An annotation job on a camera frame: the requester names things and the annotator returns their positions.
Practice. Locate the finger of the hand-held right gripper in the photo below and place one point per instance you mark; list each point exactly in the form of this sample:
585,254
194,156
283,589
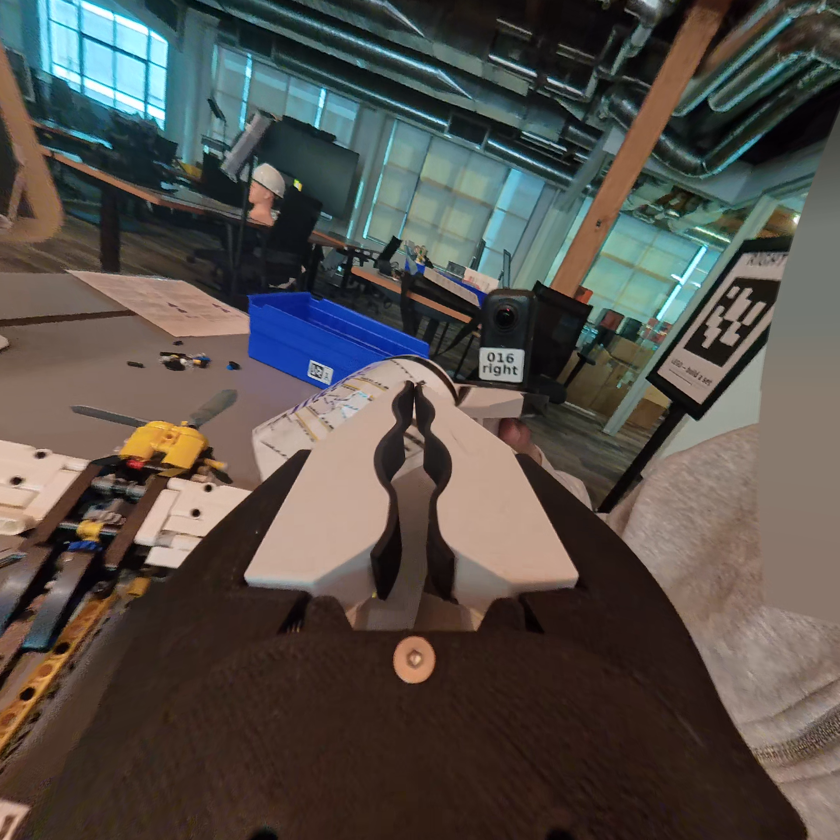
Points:
499,403

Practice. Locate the black office chair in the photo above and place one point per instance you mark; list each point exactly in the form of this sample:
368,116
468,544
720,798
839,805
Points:
295,229

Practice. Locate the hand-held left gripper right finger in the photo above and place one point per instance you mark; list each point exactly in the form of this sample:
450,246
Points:
505,525

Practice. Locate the blue plastic bin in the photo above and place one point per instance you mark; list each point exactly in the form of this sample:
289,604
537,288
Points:
295,334

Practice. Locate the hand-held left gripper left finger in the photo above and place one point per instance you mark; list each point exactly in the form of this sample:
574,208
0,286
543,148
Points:
315,525

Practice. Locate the person's right hand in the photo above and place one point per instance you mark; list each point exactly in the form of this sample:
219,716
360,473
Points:
515,436

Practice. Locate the white printed paper sheet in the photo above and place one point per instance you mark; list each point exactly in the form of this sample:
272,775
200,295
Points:
157,302

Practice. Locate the mannequin head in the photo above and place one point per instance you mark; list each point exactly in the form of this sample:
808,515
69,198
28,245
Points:
261,207

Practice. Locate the zebra print sticker sheet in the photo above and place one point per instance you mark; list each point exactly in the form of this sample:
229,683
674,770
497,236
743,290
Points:
315,420

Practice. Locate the person's grey sweatshirt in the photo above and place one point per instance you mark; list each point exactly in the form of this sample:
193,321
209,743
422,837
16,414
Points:
689,558

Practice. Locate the white yellow lego plane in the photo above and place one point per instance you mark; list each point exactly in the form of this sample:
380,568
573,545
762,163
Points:
190,518

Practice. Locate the large black monitor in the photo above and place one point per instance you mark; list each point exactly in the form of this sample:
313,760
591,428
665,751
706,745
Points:
315,164

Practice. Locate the scattered small lego pieces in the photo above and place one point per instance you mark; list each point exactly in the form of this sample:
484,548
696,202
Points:
177,361

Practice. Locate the black framed tag sign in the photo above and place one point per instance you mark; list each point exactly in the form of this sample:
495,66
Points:
728,321

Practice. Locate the white hard hat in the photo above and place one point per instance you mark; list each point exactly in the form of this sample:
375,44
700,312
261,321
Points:
270,178

